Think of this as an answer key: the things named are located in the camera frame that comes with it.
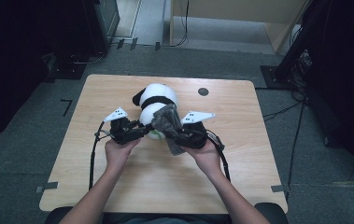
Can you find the panda plush toy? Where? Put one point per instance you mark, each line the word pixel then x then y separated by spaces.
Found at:
pixel 159 91

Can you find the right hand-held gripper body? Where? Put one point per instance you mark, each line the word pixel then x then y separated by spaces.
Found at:
pixel 196 137

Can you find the black metal stand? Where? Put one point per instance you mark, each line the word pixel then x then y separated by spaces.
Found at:
pixel 296 46

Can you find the black flat base plate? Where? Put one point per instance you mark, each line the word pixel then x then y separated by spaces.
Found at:
pixel 68 73

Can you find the person's grey shirt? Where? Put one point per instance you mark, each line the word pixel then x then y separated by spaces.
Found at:
pixel 165 221

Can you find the black equipment cabinet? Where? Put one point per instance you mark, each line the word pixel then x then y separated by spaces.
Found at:
pixel 103 25

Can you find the grey fluffy cloth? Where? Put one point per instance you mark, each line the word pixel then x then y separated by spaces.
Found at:
pixel 167 121

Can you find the dark curtain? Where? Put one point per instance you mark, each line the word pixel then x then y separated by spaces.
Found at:
pixel 346 77
pixel 16 62

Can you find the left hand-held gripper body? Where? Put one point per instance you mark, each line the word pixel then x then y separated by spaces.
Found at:
pixel 121 132

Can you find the grey tape strip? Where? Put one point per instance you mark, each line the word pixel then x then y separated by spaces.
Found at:
pixel 48 186
pixel 278 188

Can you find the black chair armrest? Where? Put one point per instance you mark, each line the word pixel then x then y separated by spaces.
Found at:
pixel 56 216
pixel 274 214

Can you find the light wooden desk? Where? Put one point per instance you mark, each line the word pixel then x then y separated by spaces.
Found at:
pixel 227 9

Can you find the person's left hand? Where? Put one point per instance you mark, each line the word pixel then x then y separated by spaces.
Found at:
pixel 117 155

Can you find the person's right hand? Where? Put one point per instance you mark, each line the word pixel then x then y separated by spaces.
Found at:
pixel 209 160

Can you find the dark tape piece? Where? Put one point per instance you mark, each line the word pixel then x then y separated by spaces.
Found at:
pixel 134 43
pixel 120 43
pixel 157 46

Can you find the dark round table grommet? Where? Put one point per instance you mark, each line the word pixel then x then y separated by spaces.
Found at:
pixel 203 91

